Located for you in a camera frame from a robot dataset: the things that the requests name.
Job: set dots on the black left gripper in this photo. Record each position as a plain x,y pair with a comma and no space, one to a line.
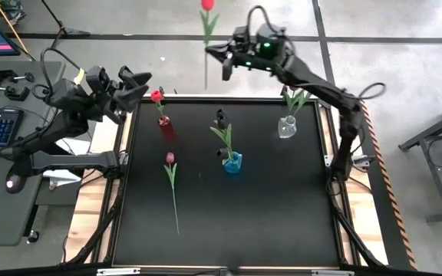
113,99

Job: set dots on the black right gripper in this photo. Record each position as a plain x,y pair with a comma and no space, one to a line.
267,50

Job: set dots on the red artificial tulip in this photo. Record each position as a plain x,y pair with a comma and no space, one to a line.
156,96
207,4

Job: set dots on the black artificial tulip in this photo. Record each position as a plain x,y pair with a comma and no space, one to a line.
223,123
221,153
220,114

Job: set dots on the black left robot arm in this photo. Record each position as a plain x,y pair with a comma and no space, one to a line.
71,161

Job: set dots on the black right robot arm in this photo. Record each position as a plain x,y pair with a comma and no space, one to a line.
320,86

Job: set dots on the red glass vase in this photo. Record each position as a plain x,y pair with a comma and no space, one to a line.
166,128

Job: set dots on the clear cut glass vase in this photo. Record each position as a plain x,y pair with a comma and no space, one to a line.
286,132

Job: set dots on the blue cut glass vase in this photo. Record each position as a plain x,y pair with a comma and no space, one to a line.
234,166

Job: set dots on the yellow tape tag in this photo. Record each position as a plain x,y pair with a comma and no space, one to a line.
79,76

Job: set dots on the black tripod stand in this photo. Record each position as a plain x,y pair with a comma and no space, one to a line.
76,32

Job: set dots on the black c-clamp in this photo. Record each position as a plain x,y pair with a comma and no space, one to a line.
17,94
4,74

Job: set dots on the folded white paper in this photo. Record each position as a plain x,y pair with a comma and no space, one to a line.
61,179

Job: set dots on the yellow pole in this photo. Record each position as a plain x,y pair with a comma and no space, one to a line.
13,29

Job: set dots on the light wooden base board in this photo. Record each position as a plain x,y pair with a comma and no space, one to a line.
86,214

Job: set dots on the camouflage fabric item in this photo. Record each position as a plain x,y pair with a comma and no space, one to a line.
14,9

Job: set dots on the black computer mouse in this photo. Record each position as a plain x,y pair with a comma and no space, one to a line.
14,184

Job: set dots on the black orange hazard striped board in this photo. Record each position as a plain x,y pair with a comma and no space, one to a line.
388,214

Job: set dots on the grey metal side table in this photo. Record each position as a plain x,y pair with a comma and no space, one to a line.
440,180

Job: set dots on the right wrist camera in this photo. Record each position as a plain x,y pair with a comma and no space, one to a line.
241,35

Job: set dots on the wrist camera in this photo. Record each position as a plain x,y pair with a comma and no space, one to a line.
97,78
241,35

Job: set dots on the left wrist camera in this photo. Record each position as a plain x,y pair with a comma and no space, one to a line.
97,78

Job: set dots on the black table frame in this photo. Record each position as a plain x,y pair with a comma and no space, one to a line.
190,99

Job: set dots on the small silver mounting bracket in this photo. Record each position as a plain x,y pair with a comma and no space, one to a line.
363,160

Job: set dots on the silver metal bracket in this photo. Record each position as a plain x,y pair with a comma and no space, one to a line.
117,271
332,273

